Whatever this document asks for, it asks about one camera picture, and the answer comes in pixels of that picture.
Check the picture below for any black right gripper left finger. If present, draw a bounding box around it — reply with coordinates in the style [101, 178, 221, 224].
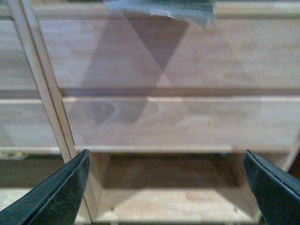
[0, 150, 90, 225]

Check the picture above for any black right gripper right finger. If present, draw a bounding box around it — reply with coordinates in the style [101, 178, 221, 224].
[243, 150, 300, 225]

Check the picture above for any light wooden bookshelf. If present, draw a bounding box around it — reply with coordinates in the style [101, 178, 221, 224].
[0, 0, 300, 225]

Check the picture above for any grey transparent plastic sheet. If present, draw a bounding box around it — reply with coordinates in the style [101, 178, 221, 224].
[104, 0, 216, 28]

